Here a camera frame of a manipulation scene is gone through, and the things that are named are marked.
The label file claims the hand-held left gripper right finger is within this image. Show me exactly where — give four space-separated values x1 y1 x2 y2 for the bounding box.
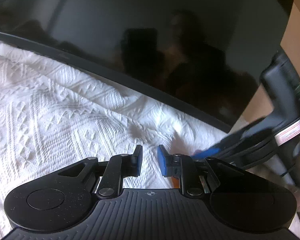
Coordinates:
157 144 238 198

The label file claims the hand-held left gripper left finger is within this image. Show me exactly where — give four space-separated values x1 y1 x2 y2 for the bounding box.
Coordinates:
57 144 143 200

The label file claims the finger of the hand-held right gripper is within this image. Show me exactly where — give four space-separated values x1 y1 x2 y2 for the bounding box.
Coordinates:
192 136 280 171
226 116 275 142

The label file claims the white textured blanket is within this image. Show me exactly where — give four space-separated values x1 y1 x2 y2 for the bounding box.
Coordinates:
0 39 300 240

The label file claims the black computer monitor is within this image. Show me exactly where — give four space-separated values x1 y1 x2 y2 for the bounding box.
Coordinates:
0 0 295 133

